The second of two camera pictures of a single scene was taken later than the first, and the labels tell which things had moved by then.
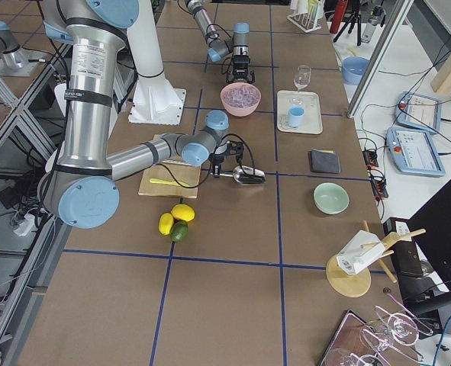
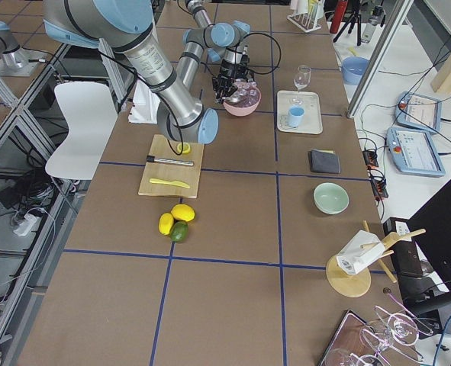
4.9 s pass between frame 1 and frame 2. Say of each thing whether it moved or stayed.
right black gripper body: moved
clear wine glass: stayed
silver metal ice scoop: moved
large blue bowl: stayed
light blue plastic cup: stayed
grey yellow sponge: stayed
